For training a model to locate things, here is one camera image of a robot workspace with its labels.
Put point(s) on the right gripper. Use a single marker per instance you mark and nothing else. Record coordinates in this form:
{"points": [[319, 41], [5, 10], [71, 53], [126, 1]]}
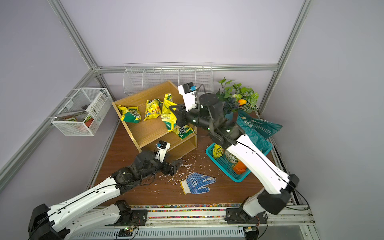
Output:
{"points": [[181, 114]]}

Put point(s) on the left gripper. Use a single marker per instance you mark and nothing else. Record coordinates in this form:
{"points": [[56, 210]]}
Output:
{"points": [[172, 170]]}

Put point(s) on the small yellow bag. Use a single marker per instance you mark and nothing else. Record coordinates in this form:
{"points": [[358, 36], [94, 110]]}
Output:
{"points": [[217, 151]]}

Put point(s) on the teal plastic basket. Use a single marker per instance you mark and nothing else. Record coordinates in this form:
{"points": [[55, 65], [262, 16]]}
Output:
{"points": [[223, 165]]}

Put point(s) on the large green soil bag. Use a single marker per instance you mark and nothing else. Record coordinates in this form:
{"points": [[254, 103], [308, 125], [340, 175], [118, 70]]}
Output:
{"points": [[258, 131]]}

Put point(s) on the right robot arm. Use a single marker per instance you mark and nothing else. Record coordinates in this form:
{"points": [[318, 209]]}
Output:
{"points": [[209, 115]]}

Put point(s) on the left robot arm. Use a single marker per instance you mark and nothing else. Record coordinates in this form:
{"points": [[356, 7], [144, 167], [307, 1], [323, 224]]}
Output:
{"points": [[75, 216]]}

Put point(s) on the small bag lower shelf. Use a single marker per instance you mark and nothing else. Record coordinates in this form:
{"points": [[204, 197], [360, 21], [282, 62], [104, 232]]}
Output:
{"points": [[184, 132]]}

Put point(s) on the wooden two-tier shelf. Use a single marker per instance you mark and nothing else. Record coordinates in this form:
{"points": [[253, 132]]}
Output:
{"points": [[146, 134]]}

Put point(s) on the yellow green bag left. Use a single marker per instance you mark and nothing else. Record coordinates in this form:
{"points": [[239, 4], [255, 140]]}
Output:
{"points": [[129, 114]]}

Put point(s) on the blue dotted work glove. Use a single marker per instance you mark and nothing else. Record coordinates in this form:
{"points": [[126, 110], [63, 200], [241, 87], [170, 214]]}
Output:
{"points": [[197, 184]]}

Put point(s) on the teal vase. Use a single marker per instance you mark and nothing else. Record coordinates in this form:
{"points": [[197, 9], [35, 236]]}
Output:
{"points": [[230, 116]]}

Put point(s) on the artificial green plant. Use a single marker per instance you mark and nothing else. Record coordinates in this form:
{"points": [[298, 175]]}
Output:
{"points": [[236, 97]]}

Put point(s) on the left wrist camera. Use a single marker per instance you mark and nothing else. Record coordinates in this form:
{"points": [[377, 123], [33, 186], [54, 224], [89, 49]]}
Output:
{"points": [[162, 148]]}

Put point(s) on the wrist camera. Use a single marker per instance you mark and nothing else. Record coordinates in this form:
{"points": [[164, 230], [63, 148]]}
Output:
{"points": [[188, 92], [162, 148]]}

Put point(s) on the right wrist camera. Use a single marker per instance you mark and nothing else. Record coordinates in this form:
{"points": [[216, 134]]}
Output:
{"points": [[188, 92]]}

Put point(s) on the white wire wall rack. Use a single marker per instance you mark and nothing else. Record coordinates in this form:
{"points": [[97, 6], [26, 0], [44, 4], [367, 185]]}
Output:
{"points": [[141, 76]]}

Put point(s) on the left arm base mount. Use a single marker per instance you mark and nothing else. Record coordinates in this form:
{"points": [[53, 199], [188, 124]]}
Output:
{"points": [[129, 216]]}

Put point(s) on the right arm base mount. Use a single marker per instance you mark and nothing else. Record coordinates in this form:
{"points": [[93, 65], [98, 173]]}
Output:
{"points": [[237, 216]]}

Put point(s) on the white wire side basket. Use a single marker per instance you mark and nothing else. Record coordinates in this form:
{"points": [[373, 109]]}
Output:
{"points": [[84, 112]]}

